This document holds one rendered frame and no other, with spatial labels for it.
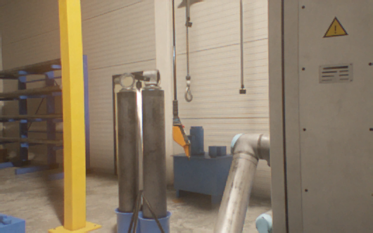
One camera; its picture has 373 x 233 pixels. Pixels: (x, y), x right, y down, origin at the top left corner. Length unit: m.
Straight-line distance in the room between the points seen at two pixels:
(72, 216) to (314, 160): 3.29
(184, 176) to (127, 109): 2.14
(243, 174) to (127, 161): 1.81
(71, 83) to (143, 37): 3.09
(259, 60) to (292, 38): 4.07
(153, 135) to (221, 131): 2.63
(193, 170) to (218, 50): 1.99
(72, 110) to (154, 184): 1.43
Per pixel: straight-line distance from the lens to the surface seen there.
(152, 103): 2.82
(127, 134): 3.06
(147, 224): 2.95
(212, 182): 4.63
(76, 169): 3.89
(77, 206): 3.97
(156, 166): 2.85
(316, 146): 0.95
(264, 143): 1.46
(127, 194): 3.14
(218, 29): 5.50
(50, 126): 8.73
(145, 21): 6.71
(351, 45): 0.97
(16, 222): 3.45
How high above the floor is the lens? 1.24
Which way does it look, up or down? level
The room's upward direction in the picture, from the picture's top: 1 degrees counter-clockwise
